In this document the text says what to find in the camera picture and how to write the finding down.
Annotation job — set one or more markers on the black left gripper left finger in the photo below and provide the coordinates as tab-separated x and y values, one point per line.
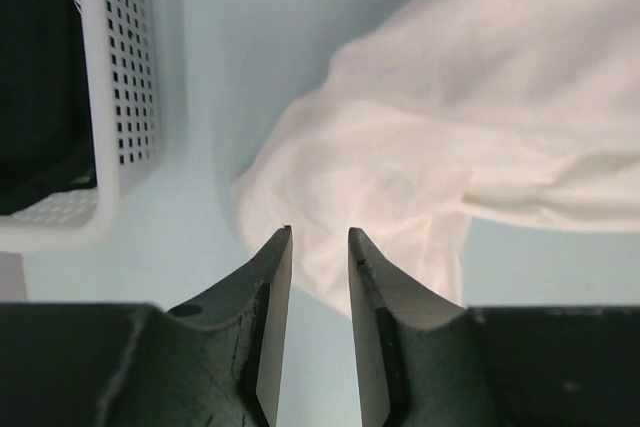
213	360

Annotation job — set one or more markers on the white plastic laundry basket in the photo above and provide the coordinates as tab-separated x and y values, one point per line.
122	51

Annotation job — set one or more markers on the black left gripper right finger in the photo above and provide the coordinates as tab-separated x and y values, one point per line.
425	361

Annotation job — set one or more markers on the white floral print t-shirt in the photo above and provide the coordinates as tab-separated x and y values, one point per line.
524	112

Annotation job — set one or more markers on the black t-shirt white lettering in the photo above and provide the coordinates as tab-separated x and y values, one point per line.
46	133

